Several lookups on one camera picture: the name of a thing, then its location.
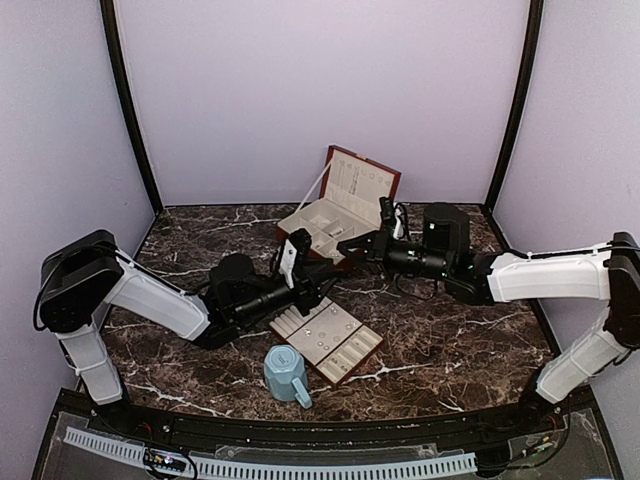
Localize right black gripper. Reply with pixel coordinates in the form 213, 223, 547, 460
337, 225, 452, 282

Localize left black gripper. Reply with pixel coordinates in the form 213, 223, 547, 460
234, 257, 344, 326

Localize red jewelry tray insert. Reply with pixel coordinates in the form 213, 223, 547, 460
269, 298, 383, 388

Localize red wooden jewelry box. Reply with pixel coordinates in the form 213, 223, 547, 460
276, 145, 401, 265

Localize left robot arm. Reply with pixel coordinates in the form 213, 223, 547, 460
32, 229, 341, 436

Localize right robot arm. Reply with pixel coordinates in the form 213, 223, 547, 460
337, 198, 639, 434

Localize light blue mug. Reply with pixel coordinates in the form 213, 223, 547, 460
264, 345, 312, 409

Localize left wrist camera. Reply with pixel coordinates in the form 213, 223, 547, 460
278, 228, 311, 290

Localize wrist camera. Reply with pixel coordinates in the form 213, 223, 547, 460
278, 228, 311, 290
379, 197, 410, 240

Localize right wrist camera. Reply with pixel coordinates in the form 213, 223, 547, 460
379, 197, 410, 240

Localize black front rail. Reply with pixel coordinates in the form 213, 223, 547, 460
76, 395, 568, 451

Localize white slotted cable duct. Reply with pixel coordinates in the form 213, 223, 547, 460
63, 427, 478, 479

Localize right black frame post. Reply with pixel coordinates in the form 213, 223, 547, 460
484, 0, 545, 214

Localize black frame post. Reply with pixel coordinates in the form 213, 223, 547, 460
99, 0, 164, 216
484, 0, 545, 214

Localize left black frame post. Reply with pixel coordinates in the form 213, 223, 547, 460
99, 0, 164, 216

